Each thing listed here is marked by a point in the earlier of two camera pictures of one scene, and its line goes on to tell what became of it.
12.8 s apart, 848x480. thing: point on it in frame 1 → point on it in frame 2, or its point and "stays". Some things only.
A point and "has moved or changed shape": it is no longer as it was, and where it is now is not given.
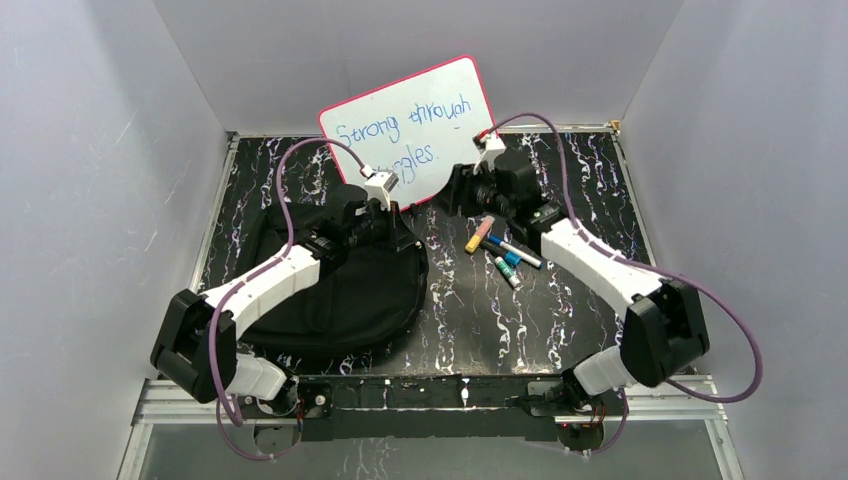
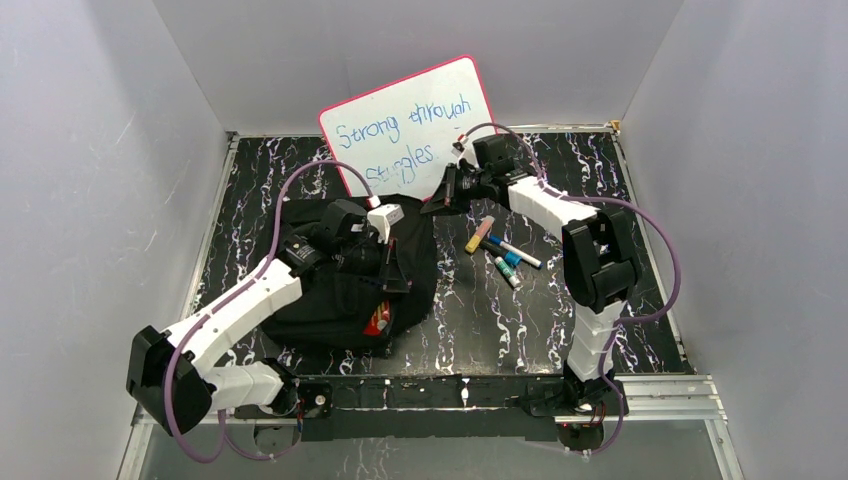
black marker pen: (502, 252) stays
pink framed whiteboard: (420, 127) stays
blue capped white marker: (518, 252) stays
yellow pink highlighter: (479, 234) stays
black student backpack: (358, 300) has moved or changed shape
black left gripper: (380, 225) → (389, 250)
